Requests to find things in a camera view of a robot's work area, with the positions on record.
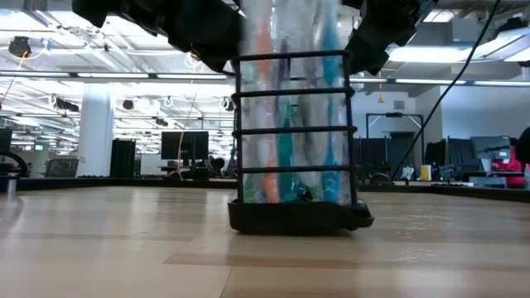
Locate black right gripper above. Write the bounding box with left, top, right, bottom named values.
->
left=344, top=0, right=439, bottom=75

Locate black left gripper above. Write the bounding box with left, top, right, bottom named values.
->
left=119, top=0, right=245, bottom=75

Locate blue toothbrush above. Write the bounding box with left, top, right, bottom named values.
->
left=320, top=7, right=343, bottom=204

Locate orange toothbrush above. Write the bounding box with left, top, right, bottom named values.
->
left=254, top=20, right=281, bottom=204

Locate black wire toothbrush holder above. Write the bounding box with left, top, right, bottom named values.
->
left=227, top=50, right=375, bottom=235

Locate bright ceiling light panel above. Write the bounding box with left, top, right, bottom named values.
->
left=387, top=26, right=530, bottom=64

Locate black desk monitor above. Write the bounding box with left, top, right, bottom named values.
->
left=161, top=131, right=210, bottom=161

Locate long ceiling light bar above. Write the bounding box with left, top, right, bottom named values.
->
left=0, top=70, right=530, bottom=87

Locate black cabinet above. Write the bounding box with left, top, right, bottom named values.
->
left=109, top=138, right=137, bottom=179

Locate white pillar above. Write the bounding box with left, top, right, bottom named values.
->
left=76, top=82, right=116, bottom=179

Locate grey desk monitor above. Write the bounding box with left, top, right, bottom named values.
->
left=470, top=136, right=513, bottom=173

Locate person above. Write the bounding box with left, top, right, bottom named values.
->
left=490, top=126, right=530, bottom=190

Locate black metal frame stand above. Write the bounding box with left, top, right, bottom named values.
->
left=365, top=112, right=426, bottom=158

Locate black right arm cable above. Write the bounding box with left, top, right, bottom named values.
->
left=391, top=0, right=502, bottom=179

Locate black aluminium table frame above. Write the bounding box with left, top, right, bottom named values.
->
left=0, top=175, right=530, bottom=204

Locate black ceiling cable reel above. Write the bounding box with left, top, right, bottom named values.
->
left=7, top=36, right=32, bottom=59

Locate black curved hose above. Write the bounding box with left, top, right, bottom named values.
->
left=0, top=151, right=31, bottom=178

